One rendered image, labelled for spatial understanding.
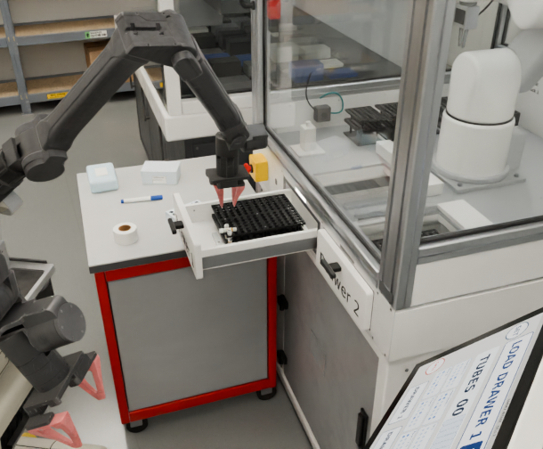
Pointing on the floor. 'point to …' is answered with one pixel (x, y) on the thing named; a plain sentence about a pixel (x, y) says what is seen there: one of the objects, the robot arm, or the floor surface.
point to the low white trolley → (175, 303)
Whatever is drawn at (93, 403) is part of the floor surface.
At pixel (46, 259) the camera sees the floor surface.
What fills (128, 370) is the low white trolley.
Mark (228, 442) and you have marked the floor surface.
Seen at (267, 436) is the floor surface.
